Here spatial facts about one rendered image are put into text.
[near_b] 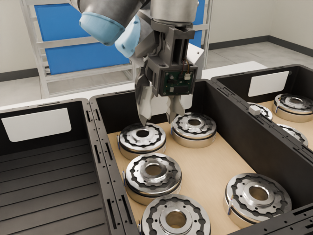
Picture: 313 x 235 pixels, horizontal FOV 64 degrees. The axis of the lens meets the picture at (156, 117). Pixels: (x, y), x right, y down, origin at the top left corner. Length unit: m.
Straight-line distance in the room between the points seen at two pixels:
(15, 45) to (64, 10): 1.10
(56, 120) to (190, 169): 0.30
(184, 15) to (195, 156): 0.29
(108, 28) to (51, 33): 1.81
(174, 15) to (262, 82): 0.41
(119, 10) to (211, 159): 0.34
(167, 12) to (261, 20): 4.10
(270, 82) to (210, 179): 0.38
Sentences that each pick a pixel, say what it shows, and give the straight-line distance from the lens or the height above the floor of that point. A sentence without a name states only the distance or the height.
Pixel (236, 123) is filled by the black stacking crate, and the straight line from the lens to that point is 0.55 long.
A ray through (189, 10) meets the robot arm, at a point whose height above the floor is 1.12.
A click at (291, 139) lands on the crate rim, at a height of 0.93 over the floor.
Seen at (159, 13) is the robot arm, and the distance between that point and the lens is 0.42.
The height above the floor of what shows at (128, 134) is 0.86.
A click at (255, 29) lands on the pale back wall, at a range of 4.46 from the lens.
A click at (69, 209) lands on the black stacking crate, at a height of 0.83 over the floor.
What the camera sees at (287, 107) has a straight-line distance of 0.73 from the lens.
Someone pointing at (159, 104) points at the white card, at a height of 0.89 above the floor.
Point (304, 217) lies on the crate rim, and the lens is 0.36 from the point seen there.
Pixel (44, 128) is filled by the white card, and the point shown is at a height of 0.88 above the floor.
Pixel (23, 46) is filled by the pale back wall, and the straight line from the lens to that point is 3.20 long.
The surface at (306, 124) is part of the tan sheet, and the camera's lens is 0.74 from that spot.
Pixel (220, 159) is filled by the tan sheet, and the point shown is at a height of 0.83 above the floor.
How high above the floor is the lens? 1.19
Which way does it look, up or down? 33 degrees down
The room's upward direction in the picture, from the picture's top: straight up
